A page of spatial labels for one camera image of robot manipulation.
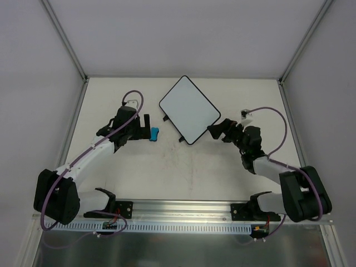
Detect blue whiteboard eraser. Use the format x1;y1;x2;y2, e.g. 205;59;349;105
149;127;160;142

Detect small black-framed whiteboard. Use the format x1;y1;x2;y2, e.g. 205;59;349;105
159;76;221;145

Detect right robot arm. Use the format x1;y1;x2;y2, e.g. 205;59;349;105
207;119;332;223

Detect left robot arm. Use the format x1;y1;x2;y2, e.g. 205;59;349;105
33;106;151;225

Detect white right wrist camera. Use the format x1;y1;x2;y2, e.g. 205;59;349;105
240;110;253;127

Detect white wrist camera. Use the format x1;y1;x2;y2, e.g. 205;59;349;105
125;100;140;110
240;110;253;127

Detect whiteboard wire stand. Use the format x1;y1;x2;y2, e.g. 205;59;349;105
163;114;185;143

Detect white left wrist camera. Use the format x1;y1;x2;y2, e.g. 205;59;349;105
125;100;140;110

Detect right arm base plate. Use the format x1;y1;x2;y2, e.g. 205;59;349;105
230;202;281;222

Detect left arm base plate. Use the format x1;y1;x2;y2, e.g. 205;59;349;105
83;200;134;219

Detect aluminium mounting rail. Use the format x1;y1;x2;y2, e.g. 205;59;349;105
32;199;334;225

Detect white slotted cable duct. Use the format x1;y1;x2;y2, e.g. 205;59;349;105
53;220;253;235

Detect left aluminium frame post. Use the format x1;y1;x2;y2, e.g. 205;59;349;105
39;0;88;82

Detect aluminium frame post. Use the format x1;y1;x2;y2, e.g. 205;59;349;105
278;0;334;85
39;0;88;82

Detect right aluminium frame post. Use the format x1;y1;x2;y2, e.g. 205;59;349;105
278;0;334;85

